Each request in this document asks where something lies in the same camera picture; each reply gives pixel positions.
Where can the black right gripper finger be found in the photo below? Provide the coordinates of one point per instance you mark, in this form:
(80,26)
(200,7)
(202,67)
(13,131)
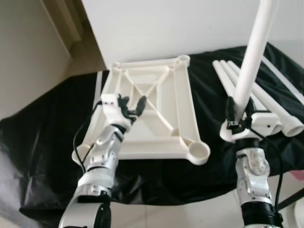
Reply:
(230,108)
(247,113)

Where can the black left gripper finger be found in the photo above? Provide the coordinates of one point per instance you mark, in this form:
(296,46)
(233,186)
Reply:
(140,105)
(125,102)

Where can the white plastic table top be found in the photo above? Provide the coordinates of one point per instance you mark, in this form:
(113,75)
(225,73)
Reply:
(178,107)

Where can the black cloth table cover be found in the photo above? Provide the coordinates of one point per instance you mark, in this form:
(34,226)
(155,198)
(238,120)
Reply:
(209,180)

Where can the pink object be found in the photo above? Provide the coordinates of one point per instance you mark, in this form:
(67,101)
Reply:
(298,175)

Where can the black metal rod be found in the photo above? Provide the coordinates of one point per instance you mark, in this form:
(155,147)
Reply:
(290,199)

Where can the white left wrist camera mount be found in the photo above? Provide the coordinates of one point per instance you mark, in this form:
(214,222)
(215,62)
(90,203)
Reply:
(110,107)

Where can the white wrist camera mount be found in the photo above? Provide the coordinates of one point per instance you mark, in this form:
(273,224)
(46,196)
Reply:
(266,122)
(110,107)

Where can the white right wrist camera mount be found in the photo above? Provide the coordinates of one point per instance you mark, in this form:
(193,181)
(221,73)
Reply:
(266,122)

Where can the beige door frame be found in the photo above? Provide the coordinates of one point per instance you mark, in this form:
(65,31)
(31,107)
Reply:
(66,19)

